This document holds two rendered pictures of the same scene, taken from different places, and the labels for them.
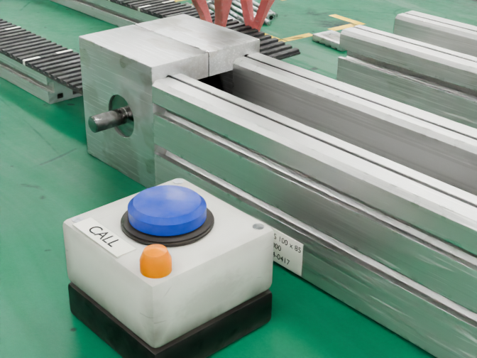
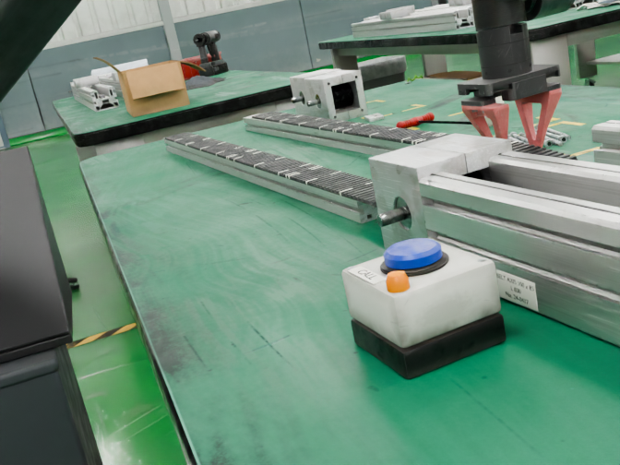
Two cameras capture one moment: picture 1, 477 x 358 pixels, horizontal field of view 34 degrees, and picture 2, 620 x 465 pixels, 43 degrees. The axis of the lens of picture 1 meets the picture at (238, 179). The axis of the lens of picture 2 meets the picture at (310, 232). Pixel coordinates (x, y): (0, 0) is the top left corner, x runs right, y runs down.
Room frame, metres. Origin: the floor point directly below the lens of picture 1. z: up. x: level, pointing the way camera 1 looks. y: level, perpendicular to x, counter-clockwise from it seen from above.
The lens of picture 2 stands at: (-0.16, -0.10, 1.02)
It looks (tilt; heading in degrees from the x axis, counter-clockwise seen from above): 16 degrees down; 23
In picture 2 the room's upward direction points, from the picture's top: 12 degrees counter-clockwise
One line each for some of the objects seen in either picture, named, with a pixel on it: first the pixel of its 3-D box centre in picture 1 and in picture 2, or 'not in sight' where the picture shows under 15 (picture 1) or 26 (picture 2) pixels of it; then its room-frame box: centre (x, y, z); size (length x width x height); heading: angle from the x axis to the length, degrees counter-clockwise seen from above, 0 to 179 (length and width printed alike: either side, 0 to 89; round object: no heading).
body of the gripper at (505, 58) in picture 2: not in sight; (505, 57); (0.78, 0.01, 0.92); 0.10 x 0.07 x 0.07; 133
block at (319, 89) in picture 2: not in sight; (330, 98); (1.45, 0.46, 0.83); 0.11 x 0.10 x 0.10; 133
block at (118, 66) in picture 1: (157, 101); (434, 201); (0.54, 0.06, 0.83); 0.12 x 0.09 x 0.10; 133
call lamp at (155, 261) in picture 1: (155, 258); (397, 280); (0.30, 0.04, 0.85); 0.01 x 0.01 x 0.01
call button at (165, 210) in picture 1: (167, 216); (413, 258); (0.34, 0.04, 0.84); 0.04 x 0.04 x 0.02
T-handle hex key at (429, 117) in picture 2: not in sight; (441, 122); (1.18, 0.17, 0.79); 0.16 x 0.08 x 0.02; 51
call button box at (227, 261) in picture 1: (181, 263); (431, 298); (0.35, 0.03, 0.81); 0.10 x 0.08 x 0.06; 133
